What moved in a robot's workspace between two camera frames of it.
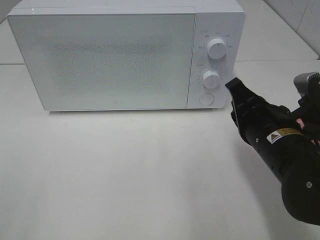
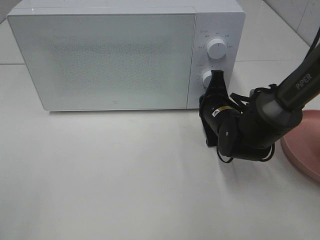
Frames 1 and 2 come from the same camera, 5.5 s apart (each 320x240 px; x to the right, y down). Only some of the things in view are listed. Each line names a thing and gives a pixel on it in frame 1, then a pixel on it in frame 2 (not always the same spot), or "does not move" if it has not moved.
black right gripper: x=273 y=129 to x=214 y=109
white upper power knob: x=216 y=48 does not move
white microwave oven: x=131 y=55 does not move
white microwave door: x=107 y=61 does not move
